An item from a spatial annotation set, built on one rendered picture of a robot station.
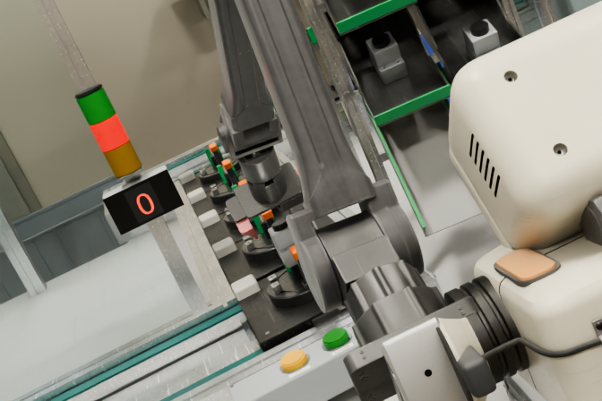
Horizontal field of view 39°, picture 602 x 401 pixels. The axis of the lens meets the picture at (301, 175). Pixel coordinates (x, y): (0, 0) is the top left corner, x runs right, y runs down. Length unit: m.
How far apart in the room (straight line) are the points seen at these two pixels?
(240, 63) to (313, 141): 0.30
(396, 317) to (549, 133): 0.19
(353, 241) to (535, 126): 0.21
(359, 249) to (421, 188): 0.70
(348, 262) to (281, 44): 0.21
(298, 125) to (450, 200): 0.68
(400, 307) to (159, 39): 4.89
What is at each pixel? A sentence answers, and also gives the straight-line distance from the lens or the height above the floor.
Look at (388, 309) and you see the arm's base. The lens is 0.72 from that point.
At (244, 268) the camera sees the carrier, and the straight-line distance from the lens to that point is 1.67.
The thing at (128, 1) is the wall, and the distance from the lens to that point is 5.53.
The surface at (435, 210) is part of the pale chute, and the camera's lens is 1.44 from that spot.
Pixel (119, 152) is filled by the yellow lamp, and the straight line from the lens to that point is 1.47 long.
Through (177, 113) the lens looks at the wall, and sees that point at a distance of 5.60.
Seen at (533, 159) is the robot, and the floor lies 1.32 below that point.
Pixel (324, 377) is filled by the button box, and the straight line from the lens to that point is 1.26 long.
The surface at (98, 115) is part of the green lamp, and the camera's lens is 1.46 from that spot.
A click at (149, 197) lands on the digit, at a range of 1.49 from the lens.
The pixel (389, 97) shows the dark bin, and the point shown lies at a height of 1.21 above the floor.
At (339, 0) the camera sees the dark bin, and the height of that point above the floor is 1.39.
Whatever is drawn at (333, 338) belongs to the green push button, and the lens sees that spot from 1.27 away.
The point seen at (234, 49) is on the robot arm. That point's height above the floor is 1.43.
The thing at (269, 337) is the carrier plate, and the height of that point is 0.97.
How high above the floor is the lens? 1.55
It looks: 16 degrees down
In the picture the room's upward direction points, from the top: 24 degrees counter-clockwise
